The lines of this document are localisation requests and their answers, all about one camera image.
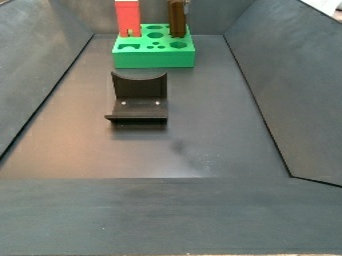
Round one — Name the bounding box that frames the brown star prism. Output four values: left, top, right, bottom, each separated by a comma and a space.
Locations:
166, 0, 185, 38

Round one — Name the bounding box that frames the black cradle fixture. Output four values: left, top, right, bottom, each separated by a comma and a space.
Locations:
104, 72, 168, 122

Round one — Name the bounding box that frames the red arch block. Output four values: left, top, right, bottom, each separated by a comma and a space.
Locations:
114, 0, 141, 37

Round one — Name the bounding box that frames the green shape sorter block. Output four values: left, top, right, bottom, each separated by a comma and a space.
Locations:
112, 24, 194, 69

